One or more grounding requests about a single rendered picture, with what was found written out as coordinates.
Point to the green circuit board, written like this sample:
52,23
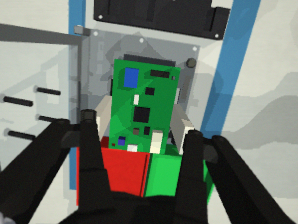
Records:
143,96

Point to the red open-top bin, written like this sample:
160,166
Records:
126,171

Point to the green open-top bin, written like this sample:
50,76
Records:
163,172

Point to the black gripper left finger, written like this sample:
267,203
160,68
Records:
25,181

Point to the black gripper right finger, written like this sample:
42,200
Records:
245,199

